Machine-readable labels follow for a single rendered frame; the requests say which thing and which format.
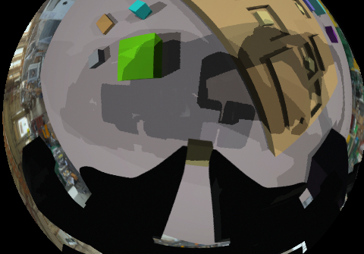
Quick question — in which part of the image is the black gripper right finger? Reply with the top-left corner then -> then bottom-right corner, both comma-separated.
209,149 -> 308,243

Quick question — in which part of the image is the small teal block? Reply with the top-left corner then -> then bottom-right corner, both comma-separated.
128,0 -> 152,20

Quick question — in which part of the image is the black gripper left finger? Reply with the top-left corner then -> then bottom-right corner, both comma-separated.
79,146 -> 187,240

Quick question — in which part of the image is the teal cube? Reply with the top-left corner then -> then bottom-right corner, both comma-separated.
309,0 -> 325,15

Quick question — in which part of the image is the brown flat bar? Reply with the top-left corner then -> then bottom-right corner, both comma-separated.
96,14 -> 115,35

